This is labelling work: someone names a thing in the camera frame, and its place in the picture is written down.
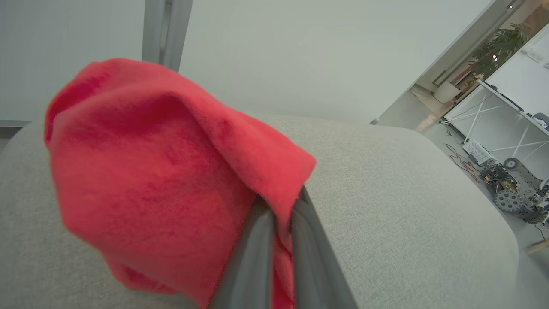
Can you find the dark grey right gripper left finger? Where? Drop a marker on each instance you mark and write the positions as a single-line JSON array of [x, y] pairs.
[[251, 262]]

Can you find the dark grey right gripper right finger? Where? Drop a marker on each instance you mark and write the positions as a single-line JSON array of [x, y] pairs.
[[315, 262]]

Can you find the red fleece garment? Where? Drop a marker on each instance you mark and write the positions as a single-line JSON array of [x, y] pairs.
[[150, 180]]

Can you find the light grey fabric sofa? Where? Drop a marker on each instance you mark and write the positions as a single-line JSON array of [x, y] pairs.
[[407, 206]]

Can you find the white perforated device box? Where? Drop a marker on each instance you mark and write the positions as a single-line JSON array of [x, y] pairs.
[[477, 151]]

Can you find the small wheeled chassis robot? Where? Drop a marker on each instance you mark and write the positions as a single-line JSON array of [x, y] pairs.
[[514, 191]]

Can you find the white plant pot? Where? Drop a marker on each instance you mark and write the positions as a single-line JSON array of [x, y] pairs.
[[446, 92]]

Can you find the green potted plant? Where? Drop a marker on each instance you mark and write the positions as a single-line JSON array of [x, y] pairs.
[[499, 47]]

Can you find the white frame desk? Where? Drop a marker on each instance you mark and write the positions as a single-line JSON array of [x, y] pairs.
[[506, 116]]

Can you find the grey metal window post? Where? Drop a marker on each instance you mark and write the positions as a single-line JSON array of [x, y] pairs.
[[165, 32]]

